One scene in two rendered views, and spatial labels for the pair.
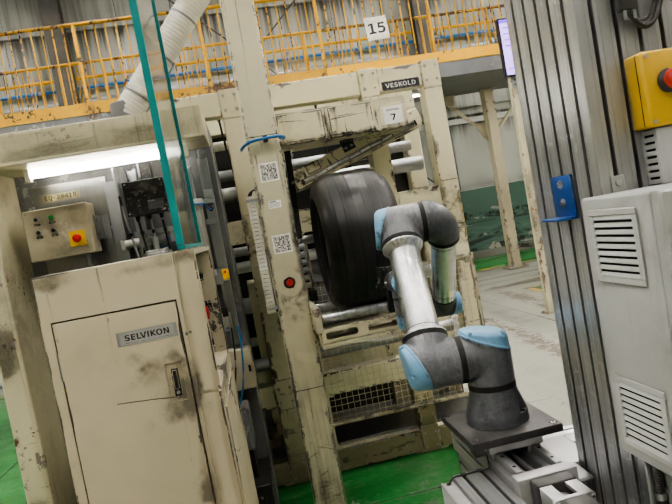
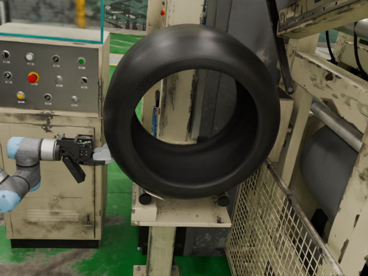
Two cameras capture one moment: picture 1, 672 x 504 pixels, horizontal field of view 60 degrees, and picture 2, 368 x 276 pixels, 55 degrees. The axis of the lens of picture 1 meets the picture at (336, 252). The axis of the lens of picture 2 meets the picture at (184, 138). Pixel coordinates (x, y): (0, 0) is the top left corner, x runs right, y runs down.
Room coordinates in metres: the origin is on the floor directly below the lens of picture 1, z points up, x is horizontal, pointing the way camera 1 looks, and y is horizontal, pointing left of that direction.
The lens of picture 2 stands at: (2.44, -1.23, 1.62)
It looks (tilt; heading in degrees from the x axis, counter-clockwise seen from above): 25 degrees down; 89
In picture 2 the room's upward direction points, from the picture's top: 7 degrees clockwise
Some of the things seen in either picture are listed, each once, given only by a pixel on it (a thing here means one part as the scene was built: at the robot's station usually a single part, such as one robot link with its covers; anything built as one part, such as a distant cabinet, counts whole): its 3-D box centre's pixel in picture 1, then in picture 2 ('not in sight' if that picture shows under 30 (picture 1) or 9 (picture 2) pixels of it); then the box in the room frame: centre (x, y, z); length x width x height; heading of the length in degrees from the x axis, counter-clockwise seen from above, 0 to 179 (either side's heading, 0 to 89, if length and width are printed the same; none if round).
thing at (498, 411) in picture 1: (494, 399); not in sight; (1.42, -0.32, 0.77); 0.15 x 0.15 x 0.10
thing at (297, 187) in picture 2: (266, 354); (312, 184); (3.22, 0.48, 0.61); 0.33 x 0.06 x 0.86; 8
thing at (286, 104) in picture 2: (290, 275); (263, 122); (2.81, 0.23, 1.05); 0.20 x 0.15 x 0.30; 98
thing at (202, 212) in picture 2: (358, 330); (177, 195); (2.46, -0.04, 0.80); 0.37 x 0.36 x 0.02; 8
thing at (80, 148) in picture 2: (390, 278); (75, 149); (2.09, -0.17, 1.03); 0.12 x 0.08 x 0.09; 8
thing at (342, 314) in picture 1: (361, 310); (144, 173); (2.32, -0.06, 0.90); 0.35 x 0.05 x 0.05; 98
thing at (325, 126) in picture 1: (338, 125); not in sight; (2.77, -0.12, 1.71); 0.61 x 0.25 x 0.15; 98
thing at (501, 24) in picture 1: (529, 44); not in sight; (5.69, -2.18, 2.60); 0.60 x 0.05 x 0.55; 98
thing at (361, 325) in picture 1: (363, 326); (143, 186); (2.32, -0.05, 0.84); 0.36 x 0.09 x 0.06; 98
